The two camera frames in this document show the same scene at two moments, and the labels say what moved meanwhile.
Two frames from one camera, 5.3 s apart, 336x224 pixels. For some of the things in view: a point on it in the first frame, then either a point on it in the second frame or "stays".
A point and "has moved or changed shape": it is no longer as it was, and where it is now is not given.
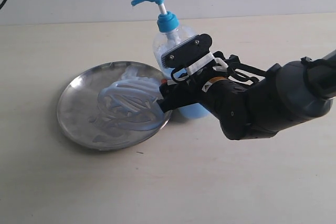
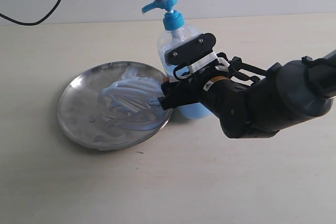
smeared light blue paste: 132,102 stays
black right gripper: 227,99 stays
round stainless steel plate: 112,105 stays
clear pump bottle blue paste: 168,35 has moved or changed shape
